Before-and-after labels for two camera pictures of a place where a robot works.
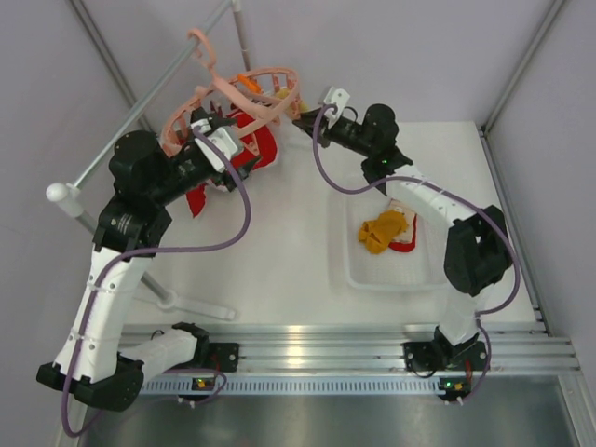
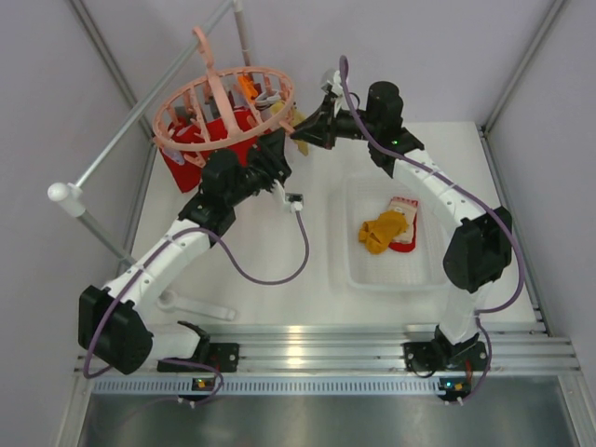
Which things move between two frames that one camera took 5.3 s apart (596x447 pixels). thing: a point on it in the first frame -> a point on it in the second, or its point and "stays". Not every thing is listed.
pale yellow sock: x=282 y=93 -> x=296 y=118
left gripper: x=214 y=120 -> x=271 y=150
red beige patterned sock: x=406 y=240 stays
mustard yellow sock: x=378 y=233 stays
